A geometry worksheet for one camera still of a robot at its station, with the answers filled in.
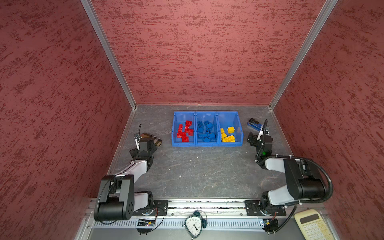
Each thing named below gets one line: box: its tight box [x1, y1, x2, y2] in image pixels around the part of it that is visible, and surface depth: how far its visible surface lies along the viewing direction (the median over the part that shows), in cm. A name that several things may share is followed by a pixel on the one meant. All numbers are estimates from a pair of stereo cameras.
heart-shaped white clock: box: [182, 210, 208, 240], surface depth 68 cm
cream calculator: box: [294, 208, 335, 240], surface depth 70 cm
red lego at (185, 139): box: [181, 136, 190, 143], surface depth 101 cm
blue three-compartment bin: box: [171, 110, 244, 147], surface depth 102 cm
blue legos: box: [197, 120, 216, 143], surface depth 103 cm
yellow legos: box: [220, 126, 236, 143], surface depth 99 cm
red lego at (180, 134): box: [177, 132, 187, 138], surface depth 104 cm
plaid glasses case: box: [140, 132, 163, 148], surface depth 99 cm
